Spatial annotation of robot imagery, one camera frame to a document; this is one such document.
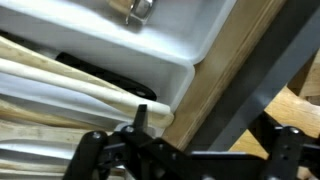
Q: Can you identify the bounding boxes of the flat wooden spatula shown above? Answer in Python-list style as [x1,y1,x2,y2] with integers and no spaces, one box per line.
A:
[0,119,118,145]

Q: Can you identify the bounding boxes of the wooden handled tool metal cap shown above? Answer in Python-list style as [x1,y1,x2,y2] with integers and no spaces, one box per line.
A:
[105,0,157,27]

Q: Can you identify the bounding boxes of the wooden fork spatula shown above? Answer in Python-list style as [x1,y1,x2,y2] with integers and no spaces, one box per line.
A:
[0,98,98,130]

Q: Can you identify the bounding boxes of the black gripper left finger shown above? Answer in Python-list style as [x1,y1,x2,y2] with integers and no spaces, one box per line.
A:
[63,103,201,180]

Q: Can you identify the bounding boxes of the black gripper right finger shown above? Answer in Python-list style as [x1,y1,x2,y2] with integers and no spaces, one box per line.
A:
[249,111,320,180]

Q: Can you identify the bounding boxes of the wooden utensil handles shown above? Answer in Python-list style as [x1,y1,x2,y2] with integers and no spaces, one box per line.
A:
[0,57,175,129]

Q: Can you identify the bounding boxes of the wooden drawer grey front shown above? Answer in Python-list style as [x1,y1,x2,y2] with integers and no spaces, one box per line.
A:
[161,0,320,154]

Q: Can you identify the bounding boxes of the silver metal utensil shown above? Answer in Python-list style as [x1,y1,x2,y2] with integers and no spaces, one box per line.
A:
[0,139,86,162]

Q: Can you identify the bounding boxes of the white cutlery organizer tray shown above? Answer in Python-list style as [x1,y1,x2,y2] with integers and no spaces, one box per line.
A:
[0,0,238,134]

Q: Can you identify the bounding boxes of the black handled utensil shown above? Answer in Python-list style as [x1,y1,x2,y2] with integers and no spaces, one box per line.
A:
[54,50,158,102]

